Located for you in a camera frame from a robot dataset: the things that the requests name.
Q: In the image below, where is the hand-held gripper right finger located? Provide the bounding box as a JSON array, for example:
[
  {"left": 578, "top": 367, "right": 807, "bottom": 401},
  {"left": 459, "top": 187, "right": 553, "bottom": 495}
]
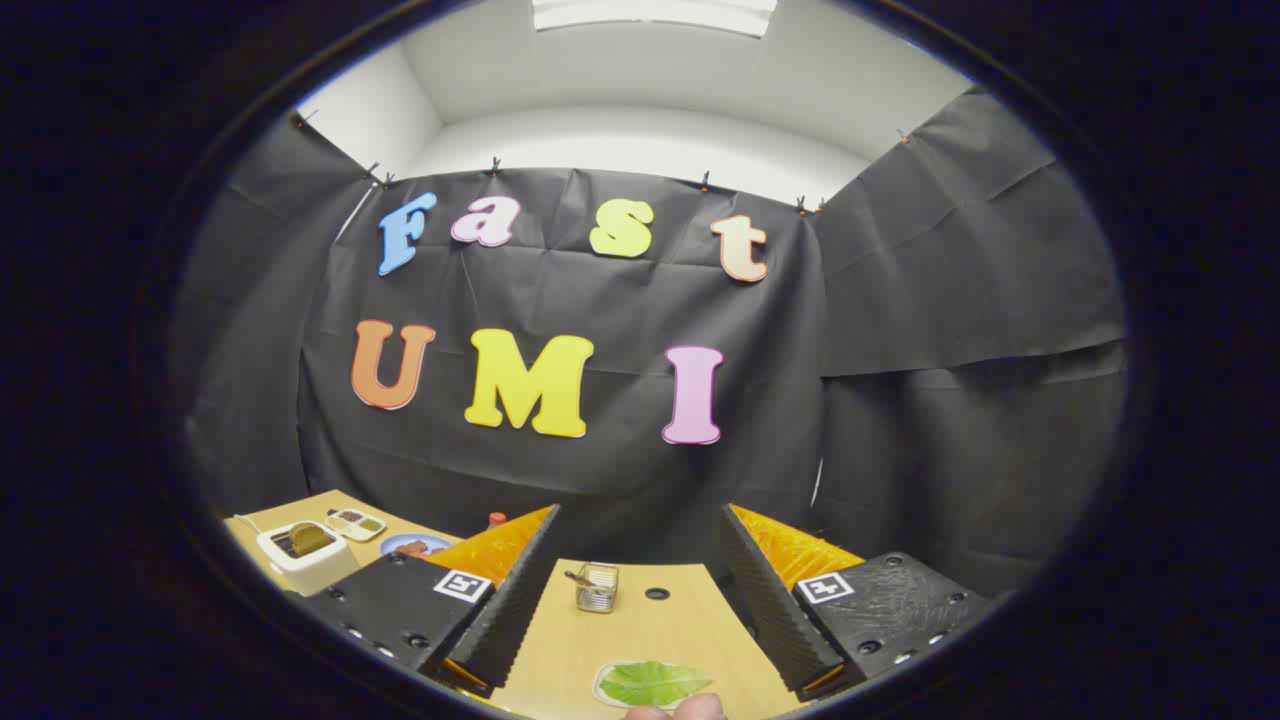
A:
[{"left": 718, "top": 503, "right": 996, "bottom": 701}]

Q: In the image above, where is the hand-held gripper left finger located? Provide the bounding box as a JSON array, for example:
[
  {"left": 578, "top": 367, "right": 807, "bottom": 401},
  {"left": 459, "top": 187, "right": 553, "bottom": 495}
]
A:
[{"left": 298, "top": 504, "right": 563, "bottom": 699}]

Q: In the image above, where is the green lettuce leaf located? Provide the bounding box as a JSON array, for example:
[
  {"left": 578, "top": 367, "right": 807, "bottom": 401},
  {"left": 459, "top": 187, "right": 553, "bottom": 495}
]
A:
[{"left": 600, "top": 661, "right": 713, "bottom": 707}]

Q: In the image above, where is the blue plate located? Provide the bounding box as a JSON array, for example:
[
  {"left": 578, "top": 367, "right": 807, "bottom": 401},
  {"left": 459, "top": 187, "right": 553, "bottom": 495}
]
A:
[{"left": 379, "top": 533, "right": 453, "bottom": 559}]

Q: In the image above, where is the small white dish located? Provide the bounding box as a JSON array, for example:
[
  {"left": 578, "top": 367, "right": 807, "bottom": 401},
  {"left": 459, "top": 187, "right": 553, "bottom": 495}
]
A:
[{"left": 592, "top": 660, "right": 713, "bottom": 710}]

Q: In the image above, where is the white divided seasoning tray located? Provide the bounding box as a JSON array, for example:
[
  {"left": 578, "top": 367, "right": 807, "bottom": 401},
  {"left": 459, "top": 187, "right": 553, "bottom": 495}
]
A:
[{"left": 326, "top": 508, "right": 387, "bottom": 542}]

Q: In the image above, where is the white toaster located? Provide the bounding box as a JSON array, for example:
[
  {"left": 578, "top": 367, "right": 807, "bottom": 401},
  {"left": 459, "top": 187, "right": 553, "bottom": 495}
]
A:
[{"left": 256, "top": 521, "right": 361, "bottom": 598}]

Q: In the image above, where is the black backdrop cloth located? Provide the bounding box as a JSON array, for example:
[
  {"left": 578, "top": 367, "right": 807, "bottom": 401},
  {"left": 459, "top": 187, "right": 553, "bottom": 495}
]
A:
[{"left": 170, "top": 85, "right": 1129, "bottom": 601}]

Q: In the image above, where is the ceiling light panel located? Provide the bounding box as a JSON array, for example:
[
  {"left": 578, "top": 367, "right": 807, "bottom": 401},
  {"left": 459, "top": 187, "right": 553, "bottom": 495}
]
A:
[{"left": 532, "top": 0, "right": 779, "bottom": 39}]

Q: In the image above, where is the metal wire utensil holder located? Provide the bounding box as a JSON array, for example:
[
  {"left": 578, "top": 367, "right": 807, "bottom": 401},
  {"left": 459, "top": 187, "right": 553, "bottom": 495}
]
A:
[{"left": 575, "top": 563, "right": 619, "bottom": 614}]

